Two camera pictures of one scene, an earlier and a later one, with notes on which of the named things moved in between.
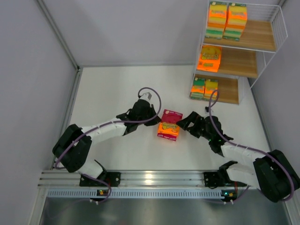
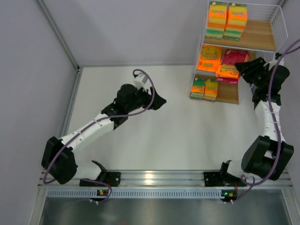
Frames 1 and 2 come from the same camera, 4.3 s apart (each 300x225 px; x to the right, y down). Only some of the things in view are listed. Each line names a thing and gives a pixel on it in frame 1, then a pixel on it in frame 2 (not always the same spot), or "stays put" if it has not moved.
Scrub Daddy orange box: x=209 y=58 stays put
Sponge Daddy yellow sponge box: x=210 y=86 stays put
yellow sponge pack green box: x=216 y=20 stays put
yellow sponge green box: x=236 y=21 stays put
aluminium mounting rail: x=135 y=178 stays put
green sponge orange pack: x=197 y=88 stays put
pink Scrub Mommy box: x=168 y=128 → x=228 y=72
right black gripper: x=197 y=124 → x=258 y=71
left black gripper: x=148 y=115 → x=151 y=98
